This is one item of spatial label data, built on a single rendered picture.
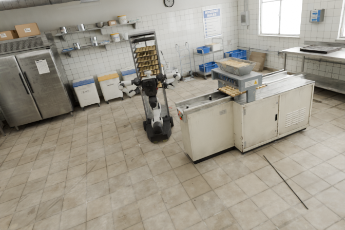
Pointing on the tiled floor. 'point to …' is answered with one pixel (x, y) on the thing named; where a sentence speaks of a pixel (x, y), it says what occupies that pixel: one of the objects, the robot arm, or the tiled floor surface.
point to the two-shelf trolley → (203, 59)
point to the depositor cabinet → (272, 115)
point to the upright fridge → (32, 81)
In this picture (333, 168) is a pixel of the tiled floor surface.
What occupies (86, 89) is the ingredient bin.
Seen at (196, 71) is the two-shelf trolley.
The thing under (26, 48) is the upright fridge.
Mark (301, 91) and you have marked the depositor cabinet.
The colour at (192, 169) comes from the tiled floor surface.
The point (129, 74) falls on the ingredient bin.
